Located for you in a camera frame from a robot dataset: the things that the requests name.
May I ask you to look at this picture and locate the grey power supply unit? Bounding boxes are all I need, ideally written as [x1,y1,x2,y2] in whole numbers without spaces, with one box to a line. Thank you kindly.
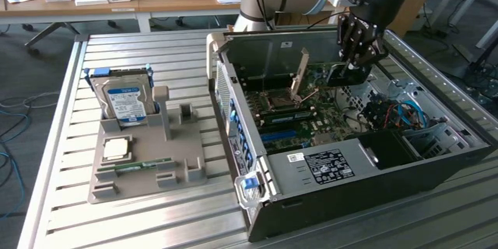
[266,139,381,195]

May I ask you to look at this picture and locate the green RAM stick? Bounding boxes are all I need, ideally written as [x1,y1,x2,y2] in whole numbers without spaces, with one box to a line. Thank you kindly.
[97,159,173,173]

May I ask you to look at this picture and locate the black open PC case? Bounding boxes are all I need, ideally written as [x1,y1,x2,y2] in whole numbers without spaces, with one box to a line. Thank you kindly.
[205,20,498,243]

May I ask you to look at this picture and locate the hard disk blue caddy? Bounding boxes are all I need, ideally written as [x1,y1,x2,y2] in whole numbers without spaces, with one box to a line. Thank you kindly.
[82,64,159,129]

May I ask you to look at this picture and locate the grey parts rack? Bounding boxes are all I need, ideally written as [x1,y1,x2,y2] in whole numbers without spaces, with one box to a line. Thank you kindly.
[86,85,210,205]

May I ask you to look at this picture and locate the CPU socket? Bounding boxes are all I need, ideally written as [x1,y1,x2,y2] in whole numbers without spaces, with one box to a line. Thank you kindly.
[262,90,301,113]

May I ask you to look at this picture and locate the RAM stick with label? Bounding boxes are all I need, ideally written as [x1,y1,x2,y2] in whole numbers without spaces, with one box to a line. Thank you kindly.
[265,111,315,125]

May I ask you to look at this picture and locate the blue release latch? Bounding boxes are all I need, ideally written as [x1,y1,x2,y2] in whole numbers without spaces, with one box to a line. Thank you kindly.
[242,176,261,190]

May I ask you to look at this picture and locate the low profile graphics card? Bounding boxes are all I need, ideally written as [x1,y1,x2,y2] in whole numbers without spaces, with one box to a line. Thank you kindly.
[290,47,370,101]

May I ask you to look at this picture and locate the silver drive bracket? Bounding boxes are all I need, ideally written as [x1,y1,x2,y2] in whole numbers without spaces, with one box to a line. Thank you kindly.
[401,122,473,159]

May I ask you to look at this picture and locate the blue expansion slot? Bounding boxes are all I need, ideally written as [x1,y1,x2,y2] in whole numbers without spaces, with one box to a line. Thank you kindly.
[259,130,299,142]

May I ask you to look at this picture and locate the silver CPU chip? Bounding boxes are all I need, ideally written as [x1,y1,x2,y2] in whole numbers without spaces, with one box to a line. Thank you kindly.
[102,139,130,161]

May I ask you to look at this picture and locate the red wire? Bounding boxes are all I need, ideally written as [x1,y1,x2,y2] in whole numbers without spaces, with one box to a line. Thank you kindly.
[381,106,394,129]

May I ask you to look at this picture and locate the silver disk bay cage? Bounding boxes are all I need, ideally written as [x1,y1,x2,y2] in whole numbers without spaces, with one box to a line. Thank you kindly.
[336,54,429,107]

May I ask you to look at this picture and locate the blue SATA wire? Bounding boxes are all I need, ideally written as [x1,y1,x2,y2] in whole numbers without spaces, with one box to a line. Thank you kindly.
[397,100,432,129]

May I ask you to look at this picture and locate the grey black floor stand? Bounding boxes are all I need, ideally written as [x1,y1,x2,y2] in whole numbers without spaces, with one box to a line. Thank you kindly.
[450,43,498,107]

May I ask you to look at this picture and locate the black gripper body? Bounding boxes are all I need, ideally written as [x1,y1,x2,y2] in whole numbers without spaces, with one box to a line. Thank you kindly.
[348,0,410,34]

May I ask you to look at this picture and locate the light wooden desk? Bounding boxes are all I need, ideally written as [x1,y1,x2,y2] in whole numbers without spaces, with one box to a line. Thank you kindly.
[138,0,354,33]
[0,0,141,56]

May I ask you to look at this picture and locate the green motherboard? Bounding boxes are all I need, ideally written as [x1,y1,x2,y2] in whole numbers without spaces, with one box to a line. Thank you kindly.
[243,81,369,155]

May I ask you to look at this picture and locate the blue floor cable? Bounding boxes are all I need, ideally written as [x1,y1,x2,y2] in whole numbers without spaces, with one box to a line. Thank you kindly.
[0,108,31,220]

